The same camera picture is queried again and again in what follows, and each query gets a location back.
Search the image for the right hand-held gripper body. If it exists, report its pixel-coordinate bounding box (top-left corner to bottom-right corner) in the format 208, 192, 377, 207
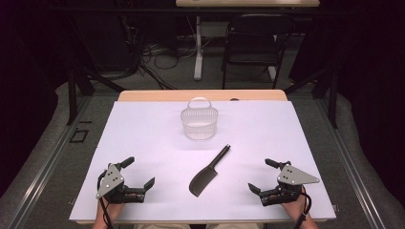
259, 162, 321, 207

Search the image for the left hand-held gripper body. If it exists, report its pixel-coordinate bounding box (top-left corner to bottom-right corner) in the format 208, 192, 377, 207
96, 162, 146, 204

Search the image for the black wide-tooth comb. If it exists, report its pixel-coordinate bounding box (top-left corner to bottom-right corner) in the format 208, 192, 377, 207
188, 143, 231, 198

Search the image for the white plastic basket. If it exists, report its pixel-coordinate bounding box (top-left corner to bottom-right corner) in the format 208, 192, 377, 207
180, 96, 220, 141

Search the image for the person's left hand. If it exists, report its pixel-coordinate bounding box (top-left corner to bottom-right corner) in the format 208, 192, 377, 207
96, 198, 125, 220

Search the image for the person's right hand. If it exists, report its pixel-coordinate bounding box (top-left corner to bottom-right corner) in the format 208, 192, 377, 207
281, 192, 309, 220

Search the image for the black metal stand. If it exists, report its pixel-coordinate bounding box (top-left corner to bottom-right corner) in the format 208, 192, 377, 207
66, 68, 127, 127
284, 62, 339, 130

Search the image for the white desk leg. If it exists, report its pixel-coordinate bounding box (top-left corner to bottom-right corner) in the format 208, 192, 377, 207
266, 65, 278, 81
193, 15, 205, 81

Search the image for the black folding chair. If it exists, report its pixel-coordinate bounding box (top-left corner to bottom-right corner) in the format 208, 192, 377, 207
221, 12, 295, 90

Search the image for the light wooden desk top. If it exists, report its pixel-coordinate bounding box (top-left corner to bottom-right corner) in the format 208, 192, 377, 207
175, 0, 321, 9

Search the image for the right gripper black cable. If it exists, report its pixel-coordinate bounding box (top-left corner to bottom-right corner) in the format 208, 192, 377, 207
292, 186, 313, 229

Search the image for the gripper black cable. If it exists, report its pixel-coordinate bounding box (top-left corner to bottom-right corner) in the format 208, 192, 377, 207
292, 186, 313, 229
96, 171, 115, 229

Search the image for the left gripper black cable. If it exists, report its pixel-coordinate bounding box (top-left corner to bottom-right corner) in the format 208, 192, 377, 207
96, 171, 115, 229

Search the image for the bundle of floor cables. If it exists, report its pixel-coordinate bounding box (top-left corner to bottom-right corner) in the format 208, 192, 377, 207
125, 15, 195, 91

